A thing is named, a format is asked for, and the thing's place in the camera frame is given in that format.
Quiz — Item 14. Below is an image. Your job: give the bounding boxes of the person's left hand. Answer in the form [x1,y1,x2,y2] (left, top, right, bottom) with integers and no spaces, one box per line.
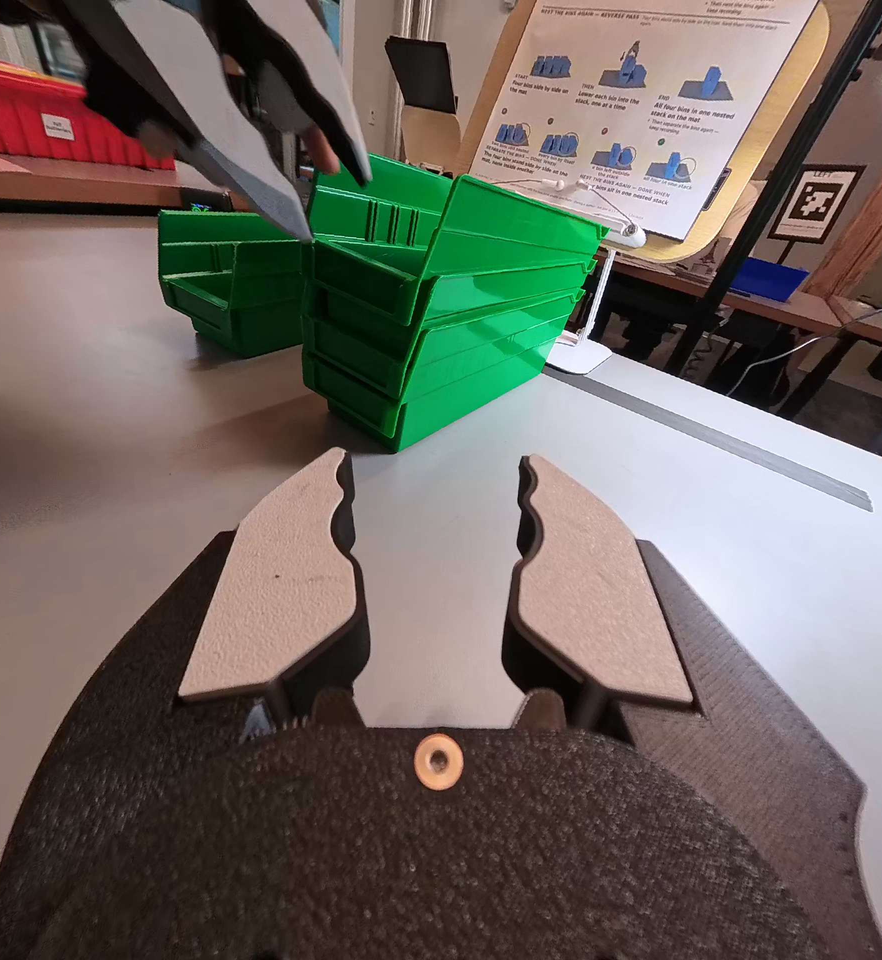
[298,123,342,175]

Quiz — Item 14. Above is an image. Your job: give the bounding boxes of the white display stand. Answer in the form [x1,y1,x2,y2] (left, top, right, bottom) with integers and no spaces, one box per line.
[486,176,648,376]

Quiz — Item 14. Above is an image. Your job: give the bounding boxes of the wooden clipboard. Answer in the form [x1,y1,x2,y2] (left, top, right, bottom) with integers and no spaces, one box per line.
[456,0,832,265]

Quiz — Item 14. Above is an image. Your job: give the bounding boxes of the metal stand pole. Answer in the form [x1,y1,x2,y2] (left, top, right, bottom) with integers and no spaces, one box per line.
[666,0,882,376]

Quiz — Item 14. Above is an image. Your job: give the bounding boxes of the light grey desk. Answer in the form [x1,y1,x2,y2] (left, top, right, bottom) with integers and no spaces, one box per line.
[0,210,882,960]

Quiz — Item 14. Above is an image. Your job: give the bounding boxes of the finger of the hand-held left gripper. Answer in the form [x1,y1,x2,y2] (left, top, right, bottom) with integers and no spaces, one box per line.
[253,0,374,187]
[109,0,315,244]

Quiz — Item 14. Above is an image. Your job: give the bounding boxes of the wooden-edged side table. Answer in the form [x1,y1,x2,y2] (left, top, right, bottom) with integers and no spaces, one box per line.
[0,150,251,215]

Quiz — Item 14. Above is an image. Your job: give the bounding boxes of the grey tape strip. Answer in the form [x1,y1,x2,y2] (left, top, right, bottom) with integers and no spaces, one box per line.
[561,373,876,513]

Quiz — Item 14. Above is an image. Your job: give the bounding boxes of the green plastic bin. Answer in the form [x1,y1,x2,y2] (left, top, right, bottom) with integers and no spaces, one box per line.
[307,152,612,327]
[300,281,600,402]
[302,330,573,455]
[157,208,315,358]

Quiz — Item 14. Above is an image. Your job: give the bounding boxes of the black tilted monitor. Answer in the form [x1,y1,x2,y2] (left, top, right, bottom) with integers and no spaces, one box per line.
[383,35,461,115]

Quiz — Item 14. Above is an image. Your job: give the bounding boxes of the printed instruction sheet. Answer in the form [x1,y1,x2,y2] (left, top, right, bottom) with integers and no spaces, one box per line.
[471,0,823,243]

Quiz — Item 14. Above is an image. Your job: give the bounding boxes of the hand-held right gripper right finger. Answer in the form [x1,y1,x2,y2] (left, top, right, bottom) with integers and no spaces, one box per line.
[502,453,696,710]

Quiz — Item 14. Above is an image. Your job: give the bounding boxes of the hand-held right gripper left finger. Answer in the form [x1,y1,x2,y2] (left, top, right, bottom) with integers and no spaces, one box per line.
[177,447,371,706]

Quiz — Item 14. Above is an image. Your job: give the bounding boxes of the black-and-white marker sign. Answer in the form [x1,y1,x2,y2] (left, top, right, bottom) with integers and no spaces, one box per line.
[767,163,867,264]

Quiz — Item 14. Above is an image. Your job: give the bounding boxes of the red ribbed storage tray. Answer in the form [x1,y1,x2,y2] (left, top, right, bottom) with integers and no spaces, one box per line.
[0,56,180,172]

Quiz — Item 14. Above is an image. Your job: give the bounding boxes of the blue plastic bin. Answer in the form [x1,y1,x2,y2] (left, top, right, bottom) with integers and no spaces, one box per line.
[729,256,811,301]

